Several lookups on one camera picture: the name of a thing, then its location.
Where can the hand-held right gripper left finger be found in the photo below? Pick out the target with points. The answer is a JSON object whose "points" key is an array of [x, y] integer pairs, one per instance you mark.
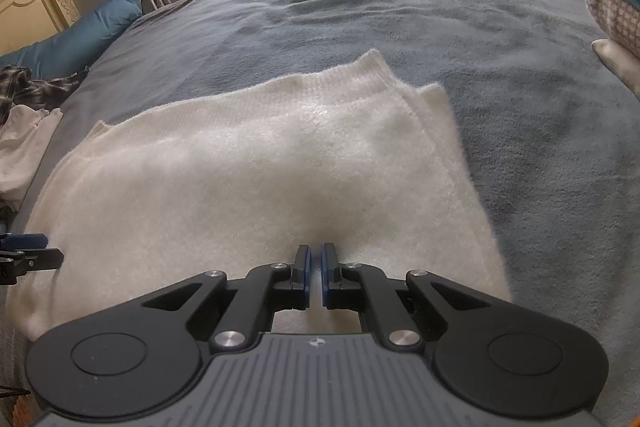
{"points": [[306, 277]]}

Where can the checked folded garment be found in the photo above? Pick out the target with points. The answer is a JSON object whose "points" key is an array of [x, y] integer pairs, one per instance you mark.
{"points": [[612, 14]]}

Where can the white crumpled garment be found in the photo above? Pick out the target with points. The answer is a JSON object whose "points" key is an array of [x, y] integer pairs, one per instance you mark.
{"points": [[25, 147]]}

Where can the black and white plaid shirt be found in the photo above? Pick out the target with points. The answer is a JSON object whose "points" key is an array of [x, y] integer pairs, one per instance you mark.
{"points": [[35, 89]]}

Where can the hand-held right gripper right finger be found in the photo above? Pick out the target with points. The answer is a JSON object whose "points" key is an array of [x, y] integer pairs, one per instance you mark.
{"points": [[325, 277]]}

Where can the off-white folded garment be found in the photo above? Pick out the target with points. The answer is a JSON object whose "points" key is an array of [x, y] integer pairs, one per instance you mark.
{"points": [[620, 62]]}

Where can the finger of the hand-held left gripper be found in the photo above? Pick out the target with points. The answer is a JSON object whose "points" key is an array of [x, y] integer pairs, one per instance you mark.
{"points": [[42, 259], [25, 242]]}

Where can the cream knit sweater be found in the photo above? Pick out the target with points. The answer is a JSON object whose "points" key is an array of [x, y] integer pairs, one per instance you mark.
{"points": [[250, 167]]}

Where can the teal pillow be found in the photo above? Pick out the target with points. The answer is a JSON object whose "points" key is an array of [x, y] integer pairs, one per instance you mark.
{"points": [[80, 37]]}

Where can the grey-blue bed blanket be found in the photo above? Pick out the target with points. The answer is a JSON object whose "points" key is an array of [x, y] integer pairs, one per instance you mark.
{"points": [[375, 2]]}

